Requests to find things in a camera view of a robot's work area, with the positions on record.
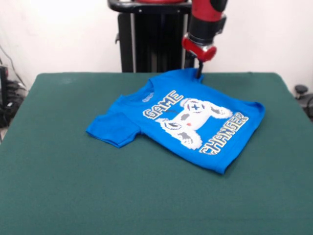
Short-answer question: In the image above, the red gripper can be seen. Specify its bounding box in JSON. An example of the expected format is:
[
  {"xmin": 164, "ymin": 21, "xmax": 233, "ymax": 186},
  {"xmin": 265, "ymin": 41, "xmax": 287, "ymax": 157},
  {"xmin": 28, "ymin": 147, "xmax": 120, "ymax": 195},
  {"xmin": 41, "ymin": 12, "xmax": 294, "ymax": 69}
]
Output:
[{"xmin": 181, "ymin": 36, "xmax": 218, "ymax": 80}]

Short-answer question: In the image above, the blue game controller print t-shirt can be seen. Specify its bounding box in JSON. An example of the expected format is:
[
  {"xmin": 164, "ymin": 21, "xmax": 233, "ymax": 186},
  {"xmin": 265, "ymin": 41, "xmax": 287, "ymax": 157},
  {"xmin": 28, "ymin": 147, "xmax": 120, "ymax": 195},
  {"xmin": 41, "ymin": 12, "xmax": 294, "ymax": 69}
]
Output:
[{"xmin": 85, "ymin": 68, "xmax": 267, "ymax": 175}]

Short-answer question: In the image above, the black office chair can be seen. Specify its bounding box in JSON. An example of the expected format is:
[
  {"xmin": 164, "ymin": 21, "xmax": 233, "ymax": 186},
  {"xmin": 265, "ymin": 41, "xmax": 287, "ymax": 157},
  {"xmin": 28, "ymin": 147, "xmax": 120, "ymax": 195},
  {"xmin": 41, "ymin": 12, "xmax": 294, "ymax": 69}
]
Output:
[{"xmin": 294, "ymin": 84, "xmax": 313, "ymax": 123}]

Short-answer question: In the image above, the dark green table cloth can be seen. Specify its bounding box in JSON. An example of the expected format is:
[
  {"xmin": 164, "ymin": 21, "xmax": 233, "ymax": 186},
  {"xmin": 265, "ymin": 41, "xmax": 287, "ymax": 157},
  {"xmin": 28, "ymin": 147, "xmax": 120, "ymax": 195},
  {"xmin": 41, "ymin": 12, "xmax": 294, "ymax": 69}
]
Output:
[{"xmin": 0, "ymin": 72, "xmax": 313, "ymax": 235}]

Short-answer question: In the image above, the black computer box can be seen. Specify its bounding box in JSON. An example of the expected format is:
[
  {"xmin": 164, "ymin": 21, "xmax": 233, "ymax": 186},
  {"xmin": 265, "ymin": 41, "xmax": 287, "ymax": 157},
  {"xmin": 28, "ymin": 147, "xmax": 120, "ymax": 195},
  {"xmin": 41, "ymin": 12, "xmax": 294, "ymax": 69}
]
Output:
[{"xmin": 0, "ymin": 65, "xmax": 9, "ymax": 108}]

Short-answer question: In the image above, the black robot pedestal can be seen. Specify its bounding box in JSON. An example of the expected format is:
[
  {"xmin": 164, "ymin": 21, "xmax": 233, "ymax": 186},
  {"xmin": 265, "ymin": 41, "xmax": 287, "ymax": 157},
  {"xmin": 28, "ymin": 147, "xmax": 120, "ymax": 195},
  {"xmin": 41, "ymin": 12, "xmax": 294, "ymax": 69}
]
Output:
[{"xmin": 107, "ymin": 0, "xmax": 196, "ymax": 73}]

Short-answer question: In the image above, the black cable bundle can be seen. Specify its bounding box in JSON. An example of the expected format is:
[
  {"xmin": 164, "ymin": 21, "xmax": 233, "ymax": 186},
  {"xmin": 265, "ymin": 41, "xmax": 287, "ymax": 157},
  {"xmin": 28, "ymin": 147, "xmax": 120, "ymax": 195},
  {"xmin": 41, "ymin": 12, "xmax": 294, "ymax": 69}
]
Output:
[{"xmin": 0, "ymin": 80, "xmax": 28, "ymax": 128}]

